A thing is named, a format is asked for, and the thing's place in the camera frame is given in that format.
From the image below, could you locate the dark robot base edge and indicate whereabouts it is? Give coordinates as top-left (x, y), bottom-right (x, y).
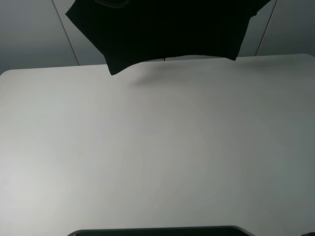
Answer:
top-left (70, 226), bottom-right (252, 236)

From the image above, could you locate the black printed t-shirt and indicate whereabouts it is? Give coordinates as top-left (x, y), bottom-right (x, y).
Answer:
top-left (66, 0), bottom-right (266, 75)

